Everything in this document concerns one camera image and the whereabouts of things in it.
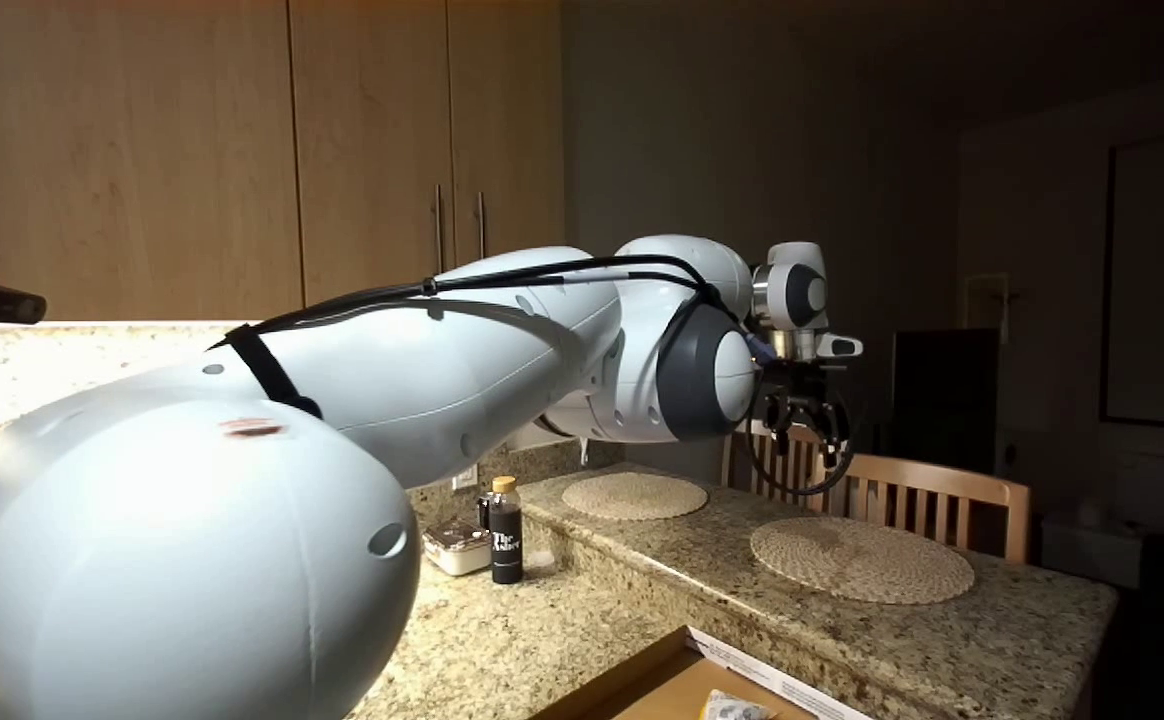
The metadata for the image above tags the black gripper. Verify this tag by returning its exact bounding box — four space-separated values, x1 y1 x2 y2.
752 356 854 475

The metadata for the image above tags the flat open cardboard box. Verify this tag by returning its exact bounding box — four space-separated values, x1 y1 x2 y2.
532 623 878 720

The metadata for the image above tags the wooden slat-back chair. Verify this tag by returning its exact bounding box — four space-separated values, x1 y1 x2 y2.
716 418 854 504
842 453 1037 566

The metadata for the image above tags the small round woven placemat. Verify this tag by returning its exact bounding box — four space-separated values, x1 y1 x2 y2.
748 513 982 608

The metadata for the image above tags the large round woven placemat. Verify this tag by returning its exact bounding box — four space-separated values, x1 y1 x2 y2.
556 469 714 526

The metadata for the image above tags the black bottle with wooden lid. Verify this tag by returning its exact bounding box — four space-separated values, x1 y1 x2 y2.
485 472 530 589

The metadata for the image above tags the metal tray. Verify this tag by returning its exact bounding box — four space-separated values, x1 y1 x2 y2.
419 526 497 581

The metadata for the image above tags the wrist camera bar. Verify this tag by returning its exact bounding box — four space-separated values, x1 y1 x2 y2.
807 329 867 365

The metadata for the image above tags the metal cabinet handle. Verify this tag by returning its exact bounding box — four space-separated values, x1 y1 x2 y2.
430 191 451 279

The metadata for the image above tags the wooden wall cabinet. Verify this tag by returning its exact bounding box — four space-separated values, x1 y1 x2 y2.
0 0 574 326

